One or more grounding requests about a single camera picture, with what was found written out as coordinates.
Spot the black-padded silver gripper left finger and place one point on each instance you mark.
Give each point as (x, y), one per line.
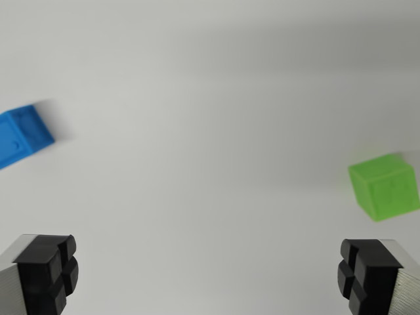
(36, 272)

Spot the black-padded silver gripper right finger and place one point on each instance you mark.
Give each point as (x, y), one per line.
(374, 275)

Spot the blue embossed cube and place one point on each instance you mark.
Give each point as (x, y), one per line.
(19, 134)

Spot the green embossed cube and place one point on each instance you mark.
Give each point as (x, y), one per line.
(387, 188)

